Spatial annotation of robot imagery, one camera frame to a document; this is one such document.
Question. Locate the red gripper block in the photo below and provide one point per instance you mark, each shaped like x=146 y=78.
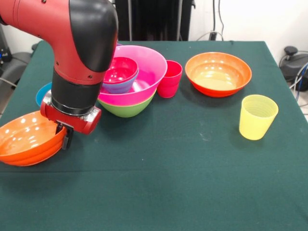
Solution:
x=77 y=122

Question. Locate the orange bowl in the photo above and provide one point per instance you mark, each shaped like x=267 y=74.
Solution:
x=26 y=144
x=218 y=73

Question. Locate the small cyan bowl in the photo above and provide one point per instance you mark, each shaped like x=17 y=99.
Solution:
x=118 y=87

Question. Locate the small crimson bowl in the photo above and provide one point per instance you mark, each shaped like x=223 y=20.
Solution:
x=121 y=69

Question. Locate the large magenta bowl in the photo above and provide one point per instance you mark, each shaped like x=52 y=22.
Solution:
x=151 y=69

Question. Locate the yellow cup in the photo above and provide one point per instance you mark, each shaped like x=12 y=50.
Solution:
x=257 y=120

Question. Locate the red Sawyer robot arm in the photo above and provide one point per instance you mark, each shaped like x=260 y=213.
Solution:
x=79 y=48

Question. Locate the straight-sided blue bowl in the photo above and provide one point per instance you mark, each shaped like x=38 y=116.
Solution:
x=43 y=95

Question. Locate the green bowl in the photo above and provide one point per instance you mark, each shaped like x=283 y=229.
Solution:
x=127 y=111

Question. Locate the black computer box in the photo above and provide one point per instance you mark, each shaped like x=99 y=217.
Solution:
x=3 y=50

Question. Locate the purple bowl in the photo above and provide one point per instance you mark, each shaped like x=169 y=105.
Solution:
x=119 y=44

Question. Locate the red cup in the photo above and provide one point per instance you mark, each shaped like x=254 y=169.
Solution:
x=168 y=81

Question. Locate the dark green table cloth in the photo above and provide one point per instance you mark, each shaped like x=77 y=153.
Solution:
x=216 y=180

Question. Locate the black pedestal foot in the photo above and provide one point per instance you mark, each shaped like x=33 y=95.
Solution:
x=292 y=59
x=20 y=62

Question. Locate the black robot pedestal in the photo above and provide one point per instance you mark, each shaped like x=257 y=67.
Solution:
x=154 y=19

